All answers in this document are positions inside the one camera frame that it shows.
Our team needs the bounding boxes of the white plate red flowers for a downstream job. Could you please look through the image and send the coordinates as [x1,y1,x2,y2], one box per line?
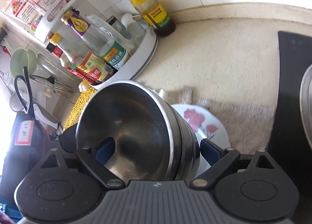
[171,104,230,179]

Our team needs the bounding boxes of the steel bowl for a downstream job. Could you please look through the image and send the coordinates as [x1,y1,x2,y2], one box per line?
[75,80,184,182]
[171,107,200,185]

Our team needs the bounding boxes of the beige cloth mat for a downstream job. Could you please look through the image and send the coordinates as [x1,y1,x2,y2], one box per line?
[154,87,275,154]

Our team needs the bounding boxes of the yellow knitted mat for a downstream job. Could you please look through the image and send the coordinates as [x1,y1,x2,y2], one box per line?
[63,87,97,131]

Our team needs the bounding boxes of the black glass stove top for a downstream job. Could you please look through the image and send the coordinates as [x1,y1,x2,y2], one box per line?
[267,31,311,197]

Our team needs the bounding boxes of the red cap sauce bottle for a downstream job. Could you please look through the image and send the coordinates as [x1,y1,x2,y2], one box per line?
[45,42,100,86]

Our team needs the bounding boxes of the red yellow label sauce bottle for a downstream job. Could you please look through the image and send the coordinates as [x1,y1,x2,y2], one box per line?
[50,33,116,83]

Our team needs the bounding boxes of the glass bowl on rack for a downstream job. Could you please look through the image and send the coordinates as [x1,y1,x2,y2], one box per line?
[36,53,77,86]

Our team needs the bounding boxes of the clear bottle green label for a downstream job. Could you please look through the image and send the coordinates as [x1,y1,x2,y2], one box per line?
[87,14,132,70]

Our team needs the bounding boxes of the clear bottle purple label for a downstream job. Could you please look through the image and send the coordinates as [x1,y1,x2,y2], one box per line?
[61,10,114,56]

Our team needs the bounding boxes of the green plastic ladle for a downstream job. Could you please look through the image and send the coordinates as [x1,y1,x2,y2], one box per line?
[10,48,37,78]

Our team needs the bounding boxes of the white two-tier rotating rack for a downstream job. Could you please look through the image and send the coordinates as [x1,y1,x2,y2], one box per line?
[34,0,158,89]

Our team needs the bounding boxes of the yellow green label oil bottle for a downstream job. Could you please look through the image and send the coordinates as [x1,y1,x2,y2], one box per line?
[129,0,176,37]

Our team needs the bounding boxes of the white seasoning packet box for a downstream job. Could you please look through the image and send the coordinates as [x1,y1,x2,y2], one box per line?
[1,0,56,26]

